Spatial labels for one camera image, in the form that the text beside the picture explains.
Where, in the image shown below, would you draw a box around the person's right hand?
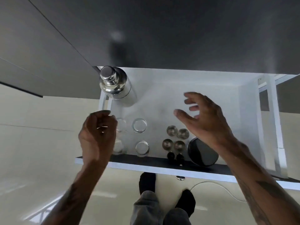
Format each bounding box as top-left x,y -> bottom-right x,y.
174,92 -> 236,154

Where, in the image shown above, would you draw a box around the person's left hand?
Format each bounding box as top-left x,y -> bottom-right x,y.
78,110 -> 118,167

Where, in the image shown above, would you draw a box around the person's right forearm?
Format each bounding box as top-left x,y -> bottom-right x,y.
217,138 -> 300,225

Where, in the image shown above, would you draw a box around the person's left forearm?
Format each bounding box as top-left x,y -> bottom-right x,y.
41,160 -> 109,225

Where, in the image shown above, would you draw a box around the clear drinking glass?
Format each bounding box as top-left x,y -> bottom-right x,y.
112,139 -> 128,155
132,118 -> 148,134
135,140 -> 150,157
116,117 -> 127,133

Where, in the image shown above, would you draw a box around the white drawer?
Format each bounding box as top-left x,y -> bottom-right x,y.
75,66 -> 300,191

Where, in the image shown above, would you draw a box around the silver cocktail shaker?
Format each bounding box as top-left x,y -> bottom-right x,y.
99,66 -> 137,108

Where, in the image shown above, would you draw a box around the black round container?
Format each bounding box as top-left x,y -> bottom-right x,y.
187,137 -> 219,167

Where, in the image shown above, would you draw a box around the black sock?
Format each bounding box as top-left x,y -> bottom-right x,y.
175,189 -> 196,218
139,172 -> 156,195

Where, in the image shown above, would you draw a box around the dark gray countertop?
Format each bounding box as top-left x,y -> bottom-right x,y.
26,0 -> 300,75

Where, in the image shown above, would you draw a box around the gray cabinet front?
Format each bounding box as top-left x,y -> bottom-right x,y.
0,0 -> 102,100

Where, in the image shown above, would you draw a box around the gray trousers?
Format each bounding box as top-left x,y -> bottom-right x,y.
130,191 -> 192,225

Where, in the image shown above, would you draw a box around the white cable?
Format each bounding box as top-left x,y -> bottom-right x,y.
189,181 -> 247,202

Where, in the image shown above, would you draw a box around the white drawer rail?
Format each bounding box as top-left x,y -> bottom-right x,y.
257,74 -> 289,179

